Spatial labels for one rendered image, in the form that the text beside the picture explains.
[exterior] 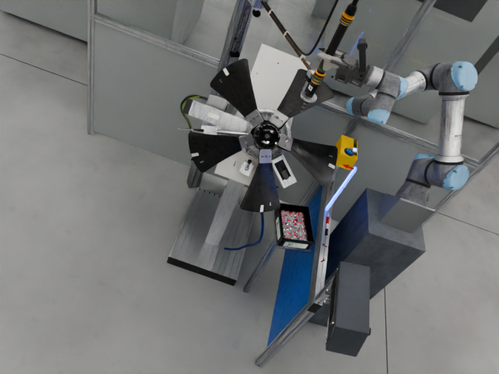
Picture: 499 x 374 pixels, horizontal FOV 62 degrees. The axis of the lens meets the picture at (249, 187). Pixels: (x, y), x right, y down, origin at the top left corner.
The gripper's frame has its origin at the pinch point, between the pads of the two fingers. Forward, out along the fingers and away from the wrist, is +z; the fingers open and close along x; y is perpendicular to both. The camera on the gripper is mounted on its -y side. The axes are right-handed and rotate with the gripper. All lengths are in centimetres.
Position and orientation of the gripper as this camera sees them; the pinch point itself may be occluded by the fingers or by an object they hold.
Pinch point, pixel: (321, 50)
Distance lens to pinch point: 166.9
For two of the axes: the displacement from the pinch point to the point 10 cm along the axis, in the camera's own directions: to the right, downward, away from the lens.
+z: -9.3, -3.5, -0.7
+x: 2.1, -7.0, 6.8
